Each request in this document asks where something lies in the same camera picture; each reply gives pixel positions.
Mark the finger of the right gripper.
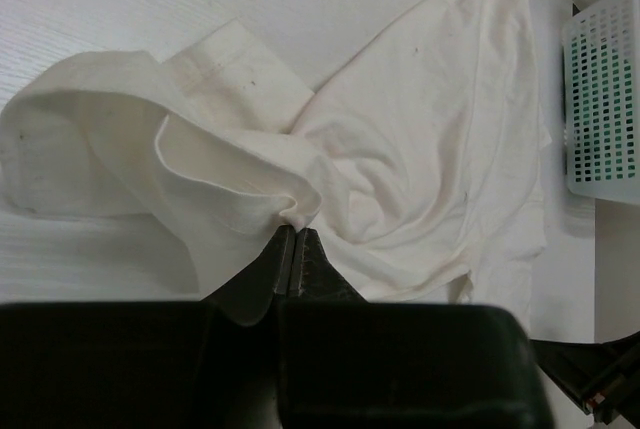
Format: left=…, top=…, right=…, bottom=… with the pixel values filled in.
left=532, top=333, right=639, bottom=427

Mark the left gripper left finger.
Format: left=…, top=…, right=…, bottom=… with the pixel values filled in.
left=203, top=226, right=293, bottom=327

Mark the white plastic basket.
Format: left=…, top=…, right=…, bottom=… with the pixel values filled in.
left=562, top=0, right=639, bottom=205

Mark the white t shirt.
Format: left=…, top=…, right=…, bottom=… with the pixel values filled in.
left=1, top=0, right=549, bottom=313

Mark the green t shirt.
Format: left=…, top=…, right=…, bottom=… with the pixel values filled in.
left=567, top=29, right=639, bottom=184

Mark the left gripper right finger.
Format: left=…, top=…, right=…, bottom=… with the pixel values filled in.
left=294, top=229, right=365, bottom=302

